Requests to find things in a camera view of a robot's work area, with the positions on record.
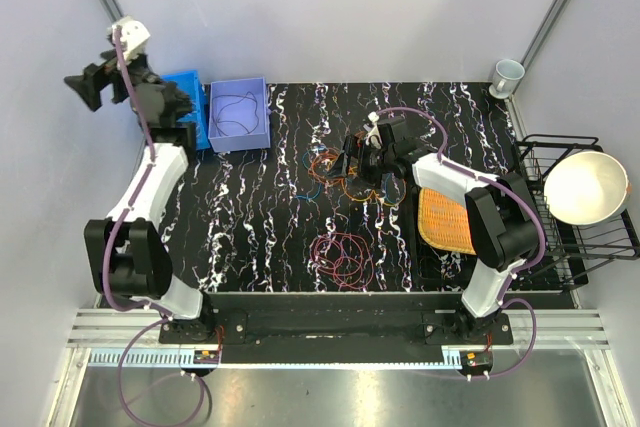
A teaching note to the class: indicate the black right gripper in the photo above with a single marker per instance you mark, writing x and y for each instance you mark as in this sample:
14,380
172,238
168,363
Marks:
357,149

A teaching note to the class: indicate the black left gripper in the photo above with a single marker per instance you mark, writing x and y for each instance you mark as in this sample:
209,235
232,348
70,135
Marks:
95,78

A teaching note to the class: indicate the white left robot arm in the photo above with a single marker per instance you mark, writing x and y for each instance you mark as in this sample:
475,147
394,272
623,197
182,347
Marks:
127,257

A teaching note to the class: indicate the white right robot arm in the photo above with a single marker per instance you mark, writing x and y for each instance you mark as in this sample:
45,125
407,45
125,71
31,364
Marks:
504,231

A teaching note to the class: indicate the orange woven mat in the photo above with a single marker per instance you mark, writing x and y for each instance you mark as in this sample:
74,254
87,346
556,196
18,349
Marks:
443,223

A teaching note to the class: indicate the blue plastic bin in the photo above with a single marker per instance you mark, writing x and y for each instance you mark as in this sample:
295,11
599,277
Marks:
189,82

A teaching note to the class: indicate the lavender plastic box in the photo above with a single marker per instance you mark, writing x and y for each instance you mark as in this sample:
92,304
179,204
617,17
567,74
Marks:
239,117

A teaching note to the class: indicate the white ceramic mug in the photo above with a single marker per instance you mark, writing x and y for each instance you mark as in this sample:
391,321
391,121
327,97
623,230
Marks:
506,77

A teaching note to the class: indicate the large white bowl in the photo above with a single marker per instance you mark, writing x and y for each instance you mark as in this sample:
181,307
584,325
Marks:
587,188

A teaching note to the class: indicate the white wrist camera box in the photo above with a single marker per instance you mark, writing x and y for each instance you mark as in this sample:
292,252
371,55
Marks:
133,37

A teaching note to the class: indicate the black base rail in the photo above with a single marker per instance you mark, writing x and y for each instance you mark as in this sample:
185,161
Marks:
331,353

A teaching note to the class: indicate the black wire dish rack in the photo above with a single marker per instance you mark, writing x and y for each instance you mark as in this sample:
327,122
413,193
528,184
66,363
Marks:
612,240

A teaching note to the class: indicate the aluminium frame rail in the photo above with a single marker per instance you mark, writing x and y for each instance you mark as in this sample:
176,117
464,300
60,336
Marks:
554,329

